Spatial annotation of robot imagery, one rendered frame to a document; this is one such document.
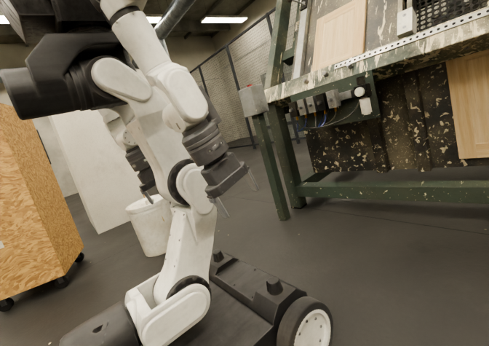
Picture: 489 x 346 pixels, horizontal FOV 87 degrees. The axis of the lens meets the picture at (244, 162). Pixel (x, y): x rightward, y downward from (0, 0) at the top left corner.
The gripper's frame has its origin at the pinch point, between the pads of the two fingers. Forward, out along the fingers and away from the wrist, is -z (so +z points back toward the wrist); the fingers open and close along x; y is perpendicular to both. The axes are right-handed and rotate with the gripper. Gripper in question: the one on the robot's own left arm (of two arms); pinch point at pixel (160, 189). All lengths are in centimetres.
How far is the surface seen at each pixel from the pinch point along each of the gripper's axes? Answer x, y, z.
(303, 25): 139, 11, 35
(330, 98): 92, -23, -5
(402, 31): 116, -52, 11
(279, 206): 68, 25, -64
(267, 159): 76, 26, -31
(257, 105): 84, 22, 4
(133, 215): -4, 83, -27
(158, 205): 12, 76, -29
